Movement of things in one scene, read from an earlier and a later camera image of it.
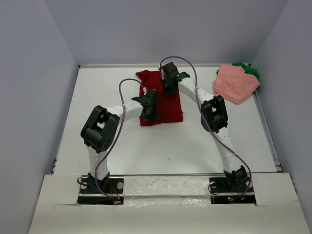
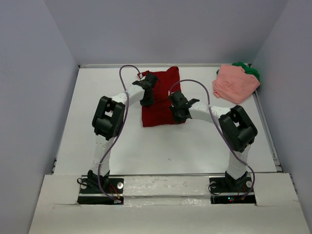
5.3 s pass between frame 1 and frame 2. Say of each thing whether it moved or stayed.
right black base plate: stayed
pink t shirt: stayed
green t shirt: stayed
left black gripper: moved
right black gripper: moved
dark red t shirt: stayed
